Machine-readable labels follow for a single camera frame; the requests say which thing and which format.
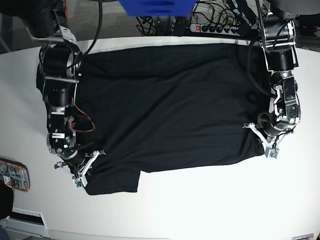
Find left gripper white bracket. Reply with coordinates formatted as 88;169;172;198
242;117;295;159

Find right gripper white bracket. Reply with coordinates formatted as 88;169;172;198
54;150;106;188

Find black T-shirt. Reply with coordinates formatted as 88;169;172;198
75;43;270;196

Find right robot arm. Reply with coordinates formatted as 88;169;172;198
0;0;104;188

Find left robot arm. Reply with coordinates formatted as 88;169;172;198
228;0;301;159

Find white tray at table edge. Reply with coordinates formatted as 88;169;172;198
0;207;48;238

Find small sticker label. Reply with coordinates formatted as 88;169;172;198
292;233;314;240

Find blue plastic box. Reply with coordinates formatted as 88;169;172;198
119;0;196;17

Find black power strip red switch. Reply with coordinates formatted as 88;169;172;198
189;23;241;37

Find tangled black cables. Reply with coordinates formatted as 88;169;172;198
135;0;248;37

